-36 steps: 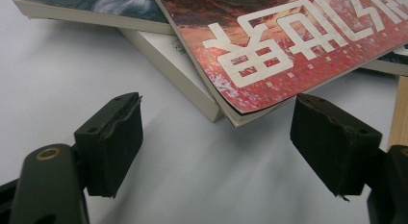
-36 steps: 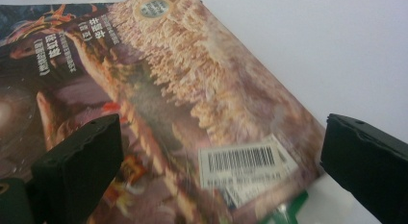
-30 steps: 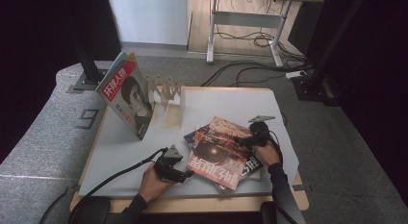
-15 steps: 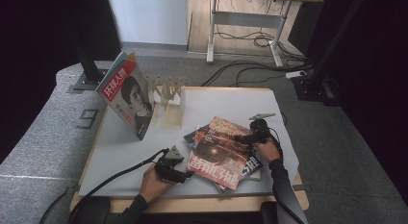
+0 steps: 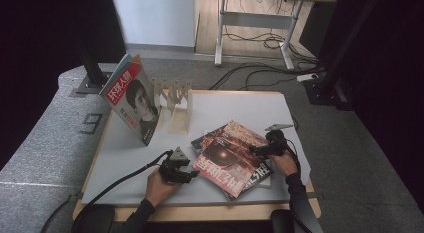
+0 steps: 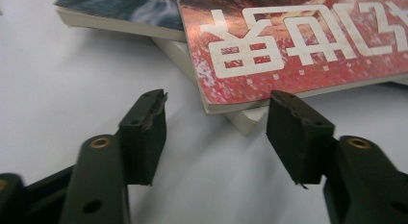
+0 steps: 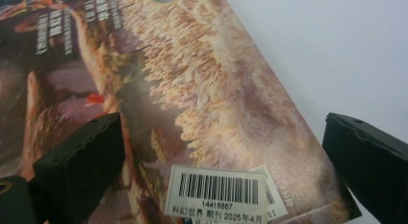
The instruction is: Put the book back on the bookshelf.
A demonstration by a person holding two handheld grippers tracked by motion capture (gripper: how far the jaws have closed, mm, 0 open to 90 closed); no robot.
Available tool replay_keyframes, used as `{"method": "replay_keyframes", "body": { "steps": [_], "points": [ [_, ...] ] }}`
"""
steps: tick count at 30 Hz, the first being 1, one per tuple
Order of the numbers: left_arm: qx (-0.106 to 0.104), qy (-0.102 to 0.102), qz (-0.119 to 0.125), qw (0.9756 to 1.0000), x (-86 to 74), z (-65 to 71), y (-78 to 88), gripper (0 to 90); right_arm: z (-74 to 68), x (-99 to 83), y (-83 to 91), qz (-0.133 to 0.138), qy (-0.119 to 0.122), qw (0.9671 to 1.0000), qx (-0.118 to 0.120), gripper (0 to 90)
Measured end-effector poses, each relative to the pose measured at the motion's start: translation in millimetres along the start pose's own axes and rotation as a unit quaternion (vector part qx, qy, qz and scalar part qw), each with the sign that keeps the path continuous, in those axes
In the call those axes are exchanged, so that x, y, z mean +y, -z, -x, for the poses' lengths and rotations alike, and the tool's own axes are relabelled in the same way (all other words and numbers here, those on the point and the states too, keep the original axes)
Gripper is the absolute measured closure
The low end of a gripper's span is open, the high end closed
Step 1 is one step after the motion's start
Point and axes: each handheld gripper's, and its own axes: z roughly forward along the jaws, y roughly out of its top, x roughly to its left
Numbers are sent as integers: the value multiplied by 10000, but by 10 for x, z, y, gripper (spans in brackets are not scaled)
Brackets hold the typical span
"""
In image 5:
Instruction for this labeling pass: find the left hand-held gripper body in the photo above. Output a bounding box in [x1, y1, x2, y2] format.
[158, 146, 192, 186]

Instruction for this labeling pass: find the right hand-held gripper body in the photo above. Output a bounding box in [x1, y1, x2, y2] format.
[264, 123, 294, 157]

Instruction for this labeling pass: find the dark blue illustrated magazine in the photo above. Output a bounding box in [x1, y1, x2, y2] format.
[190, 124, 275, 202]

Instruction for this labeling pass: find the thick white book green label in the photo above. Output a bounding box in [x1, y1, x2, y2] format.
[256, 176, 273, 190]

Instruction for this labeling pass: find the red planet cover magazine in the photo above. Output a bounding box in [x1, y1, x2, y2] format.
[192, 119, 268, 199]

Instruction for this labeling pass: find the beige expandable book rack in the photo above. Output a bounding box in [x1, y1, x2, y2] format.
[151, 77, 194, 136]

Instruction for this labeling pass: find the grey portrait cover magazine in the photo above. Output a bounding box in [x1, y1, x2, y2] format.
[99, 52, 162, 147]

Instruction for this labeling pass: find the person's left hand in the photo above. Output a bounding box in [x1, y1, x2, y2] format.
[144, 167, 183, 208]

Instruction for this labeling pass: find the person's right hand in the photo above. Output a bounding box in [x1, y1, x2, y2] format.
[268, 149, 299, 177]

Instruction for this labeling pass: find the wooden table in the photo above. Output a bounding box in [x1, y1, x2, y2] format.
[72, 88, 323, 224]

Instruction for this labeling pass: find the black slanted stand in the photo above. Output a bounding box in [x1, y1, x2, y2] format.
[301, 0, 384, 111]

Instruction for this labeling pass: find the black armrest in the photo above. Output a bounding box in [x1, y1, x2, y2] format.
[71, 204, 116, 233]
[270, 208, 296, 233]

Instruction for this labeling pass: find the white power strip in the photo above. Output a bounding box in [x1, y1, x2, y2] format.
[296, 72, 320, 83]

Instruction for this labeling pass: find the black curtain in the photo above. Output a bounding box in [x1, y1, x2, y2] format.
[0, 0, 129, 171]
[299, 0, 424, 207]

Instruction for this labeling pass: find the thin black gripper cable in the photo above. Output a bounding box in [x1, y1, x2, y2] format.
[284, 137, 303, 176]

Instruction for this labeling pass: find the thick black gripper cable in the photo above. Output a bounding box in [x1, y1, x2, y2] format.
[40, 150, 174, 233]

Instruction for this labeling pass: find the black floor cable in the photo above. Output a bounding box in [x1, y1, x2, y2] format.
[208, 62, 326, 91]

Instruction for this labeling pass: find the tangle of black cables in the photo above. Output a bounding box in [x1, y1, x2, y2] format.
[222, 32, 318, 66]

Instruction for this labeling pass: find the black stand with base plate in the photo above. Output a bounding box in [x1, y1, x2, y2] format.
[75, 39, 114, 96]

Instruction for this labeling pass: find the white metal desk frame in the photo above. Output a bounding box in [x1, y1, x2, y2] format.
[213, 0, 338, 71]

